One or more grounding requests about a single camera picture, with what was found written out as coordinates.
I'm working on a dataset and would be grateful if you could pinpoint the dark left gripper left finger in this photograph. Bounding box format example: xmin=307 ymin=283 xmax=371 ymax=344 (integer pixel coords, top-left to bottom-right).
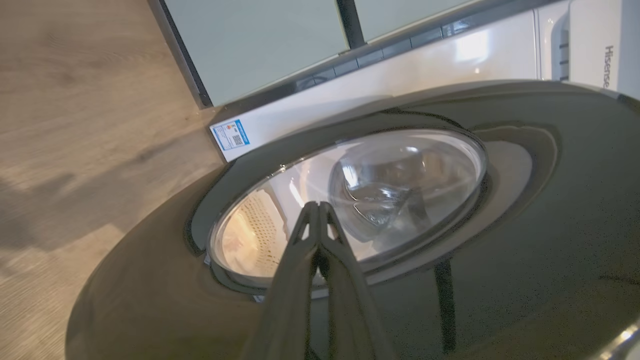
xmin=240 ymin=201 xmax=321 ymax=360

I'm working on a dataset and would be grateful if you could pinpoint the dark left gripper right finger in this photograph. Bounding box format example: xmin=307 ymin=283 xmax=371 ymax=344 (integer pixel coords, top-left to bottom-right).
xmin=318 ymin=201 xmax=397 ymax=360

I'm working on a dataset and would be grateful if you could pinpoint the black round washer door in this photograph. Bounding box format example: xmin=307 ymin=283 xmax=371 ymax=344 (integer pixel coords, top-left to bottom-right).
xmin=65 ymin=80 xmax=640 ymax=360

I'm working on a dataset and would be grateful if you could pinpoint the white front-load washing machine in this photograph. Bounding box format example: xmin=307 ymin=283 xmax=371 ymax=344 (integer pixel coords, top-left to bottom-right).
xmin=209 ymin=0 xmax=640 ymax=164

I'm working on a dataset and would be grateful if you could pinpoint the pale green tall cabinet door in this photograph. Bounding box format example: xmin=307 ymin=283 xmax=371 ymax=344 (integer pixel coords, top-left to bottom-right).
xmin=163 ymin=0 xmax=351 ymax=107

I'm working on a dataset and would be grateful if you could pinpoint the blue energy label sticker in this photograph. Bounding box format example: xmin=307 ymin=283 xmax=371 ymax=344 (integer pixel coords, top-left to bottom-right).
xmin=210 ymin=119 xmax=251 ymax=153

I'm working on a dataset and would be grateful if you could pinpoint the dark cabinet plinth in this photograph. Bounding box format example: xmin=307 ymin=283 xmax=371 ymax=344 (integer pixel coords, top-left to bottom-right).
xmin=146 ymin=0 xmax=214 ymax=109

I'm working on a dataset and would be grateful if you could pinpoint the pale green cabinet drawer front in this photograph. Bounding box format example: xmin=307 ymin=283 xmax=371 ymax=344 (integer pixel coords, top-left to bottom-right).
xmin=352 ymin=0 xmax=482 ymax=44

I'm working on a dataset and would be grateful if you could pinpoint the white detergent drawer front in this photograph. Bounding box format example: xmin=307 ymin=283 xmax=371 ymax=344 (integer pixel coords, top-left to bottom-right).
xmin=537 ymin=0 xmax=640 ymax=102

